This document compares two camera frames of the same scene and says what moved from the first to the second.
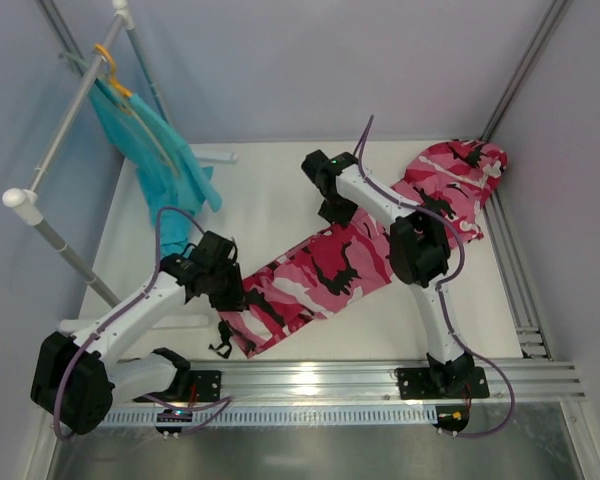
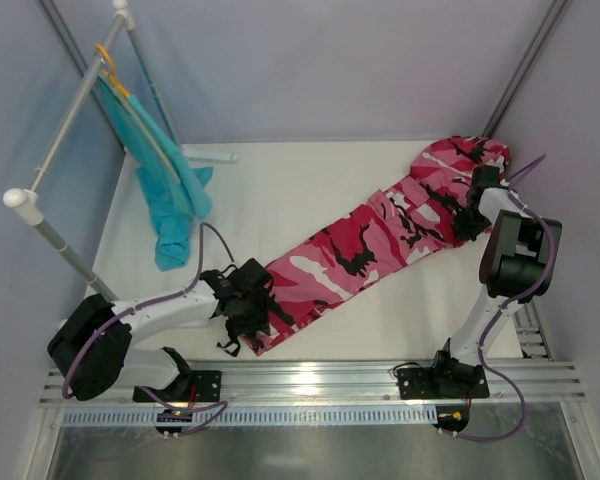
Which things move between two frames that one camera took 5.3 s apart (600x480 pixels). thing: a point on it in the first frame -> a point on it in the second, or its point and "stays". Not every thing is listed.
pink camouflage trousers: x=454 y=179 stays
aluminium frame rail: x=373 y=383 stays
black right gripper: x=337 y=211 -> x=469 y=220
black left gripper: x=231 y=293 -> x=250 y=323
